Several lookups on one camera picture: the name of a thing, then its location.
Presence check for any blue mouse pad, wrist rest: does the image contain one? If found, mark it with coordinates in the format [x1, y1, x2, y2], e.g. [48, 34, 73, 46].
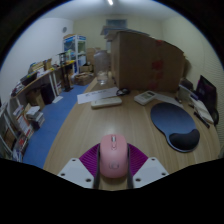
[149, 101, 201, 154]

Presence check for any blue white display cabinet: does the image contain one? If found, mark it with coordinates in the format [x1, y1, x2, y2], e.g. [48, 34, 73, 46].
[62, 33, 88, 74]

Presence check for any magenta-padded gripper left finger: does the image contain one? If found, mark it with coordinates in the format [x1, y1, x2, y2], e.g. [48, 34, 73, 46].
[57, 143, 102, 190]

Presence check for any black monitor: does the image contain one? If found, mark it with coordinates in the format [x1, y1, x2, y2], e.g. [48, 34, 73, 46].
[194, 74, 218, 112]

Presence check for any black coiled cable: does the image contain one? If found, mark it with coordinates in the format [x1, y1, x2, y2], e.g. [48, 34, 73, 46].
[116, 87, 131, 97]

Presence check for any large brown cardboard box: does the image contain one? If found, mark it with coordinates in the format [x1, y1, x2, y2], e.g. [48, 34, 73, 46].
[110, 30, 186, 94]

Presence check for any white flat case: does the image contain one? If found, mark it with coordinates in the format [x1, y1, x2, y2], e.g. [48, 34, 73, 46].
[90, 96, 123, 109]

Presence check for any pink computer mouse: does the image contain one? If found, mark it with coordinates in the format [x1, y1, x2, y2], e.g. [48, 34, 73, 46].
[99, 133, 130, 179]

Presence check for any clear plastic jar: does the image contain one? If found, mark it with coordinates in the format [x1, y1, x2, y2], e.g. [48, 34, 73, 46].
[93, 49, 111, 85]

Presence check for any black marker pen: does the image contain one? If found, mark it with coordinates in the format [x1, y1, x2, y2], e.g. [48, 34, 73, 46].
[193, 110, 211, 129]

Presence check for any low cardboard box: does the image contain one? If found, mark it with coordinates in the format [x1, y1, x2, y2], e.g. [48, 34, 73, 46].
[74, 72, 95, 87]

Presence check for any white remote control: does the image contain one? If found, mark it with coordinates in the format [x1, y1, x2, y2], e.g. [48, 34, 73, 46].
[133, 90, 157, 106]

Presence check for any white paper sheet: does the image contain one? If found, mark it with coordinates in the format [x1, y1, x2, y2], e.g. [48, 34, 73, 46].
[76, 86, 120, 105]
[153, 93, 184, 108]

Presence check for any bookshelf unit with books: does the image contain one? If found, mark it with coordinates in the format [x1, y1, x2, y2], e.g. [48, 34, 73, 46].
[0, 99, 46, 163]

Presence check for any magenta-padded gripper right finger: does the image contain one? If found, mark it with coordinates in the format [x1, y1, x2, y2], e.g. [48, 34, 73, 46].
[126, 143, 170, 190]

